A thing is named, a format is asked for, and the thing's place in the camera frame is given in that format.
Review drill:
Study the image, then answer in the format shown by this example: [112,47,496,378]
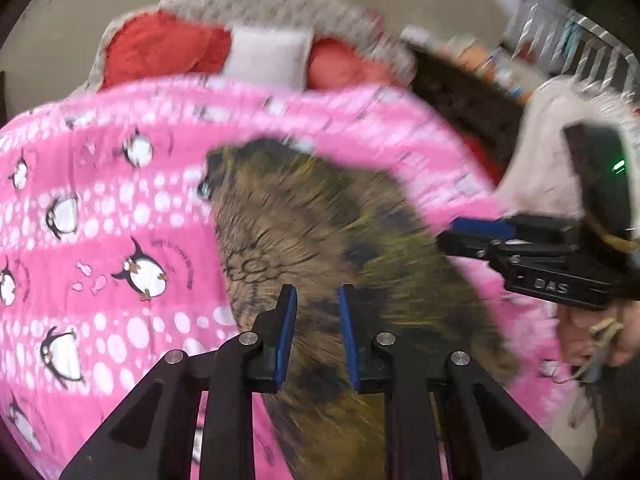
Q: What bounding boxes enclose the beige cord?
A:
[570,317,623,386]

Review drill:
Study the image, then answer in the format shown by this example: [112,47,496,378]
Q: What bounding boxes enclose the brown floral garment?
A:
[197,137,521,480]

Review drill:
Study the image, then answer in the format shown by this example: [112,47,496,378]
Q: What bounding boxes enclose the white metal rack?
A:
[505,0,640,106]

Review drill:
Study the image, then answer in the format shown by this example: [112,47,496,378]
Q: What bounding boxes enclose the white pillow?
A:
[225,27,316,91]

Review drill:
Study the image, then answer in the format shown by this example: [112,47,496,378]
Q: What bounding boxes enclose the dark bedside cabinet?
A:
[410,50,531,186]

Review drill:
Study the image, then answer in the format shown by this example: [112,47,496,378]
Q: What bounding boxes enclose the person's right hand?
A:
[555,300,640,368]

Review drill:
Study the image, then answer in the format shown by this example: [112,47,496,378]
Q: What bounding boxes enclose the pink penguin blanket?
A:
[0,82,576,480]

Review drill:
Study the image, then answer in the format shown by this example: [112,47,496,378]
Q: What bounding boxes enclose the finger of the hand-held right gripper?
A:
[450,217,518,241]
[436,230,501,262]

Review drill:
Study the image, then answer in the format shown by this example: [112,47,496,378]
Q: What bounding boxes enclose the person's right forearm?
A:
[495,77,640,221]

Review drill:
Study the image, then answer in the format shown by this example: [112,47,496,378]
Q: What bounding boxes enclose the large red pillow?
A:
[100,10,233,88]

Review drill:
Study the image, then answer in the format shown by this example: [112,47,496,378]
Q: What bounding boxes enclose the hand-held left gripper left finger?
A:
[59,284,299,480]

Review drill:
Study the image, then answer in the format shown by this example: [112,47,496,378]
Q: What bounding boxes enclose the small red pillow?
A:
[305,37,406,91]

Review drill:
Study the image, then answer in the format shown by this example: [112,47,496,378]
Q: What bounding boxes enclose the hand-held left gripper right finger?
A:
[339,284,583,480]

